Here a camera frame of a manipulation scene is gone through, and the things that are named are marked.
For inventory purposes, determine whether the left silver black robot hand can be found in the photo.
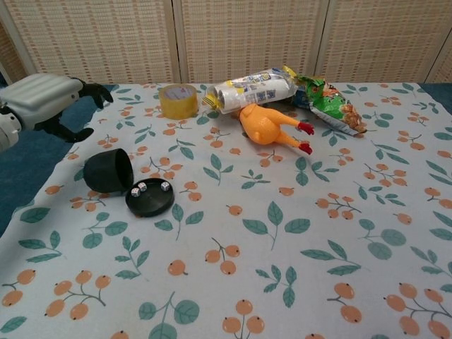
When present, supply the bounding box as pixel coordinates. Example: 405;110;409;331
0;73;114;144

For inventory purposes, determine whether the black dice cup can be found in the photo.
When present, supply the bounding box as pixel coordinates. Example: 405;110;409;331
83;148;134;195

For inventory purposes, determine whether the yellow clear tape roll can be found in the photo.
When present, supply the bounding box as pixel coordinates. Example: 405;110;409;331
157;83;199;120

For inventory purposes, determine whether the white trash bag roll pack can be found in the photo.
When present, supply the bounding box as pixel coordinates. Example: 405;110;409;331
201;66;299;114

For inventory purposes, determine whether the bamboo folding screen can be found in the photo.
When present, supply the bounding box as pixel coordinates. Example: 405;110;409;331
0;0;452;88

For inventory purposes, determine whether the orange rubber chicken toy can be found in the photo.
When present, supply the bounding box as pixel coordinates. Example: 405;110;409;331
239;105;315;155

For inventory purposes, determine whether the floral leaf print tablecloth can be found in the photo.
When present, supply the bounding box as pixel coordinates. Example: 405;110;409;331
0;83;452;339

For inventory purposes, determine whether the blue snack packet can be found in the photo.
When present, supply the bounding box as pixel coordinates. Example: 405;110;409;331
292;88;312;109

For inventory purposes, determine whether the green snack bag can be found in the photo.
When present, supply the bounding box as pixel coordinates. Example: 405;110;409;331
295;73;367;138

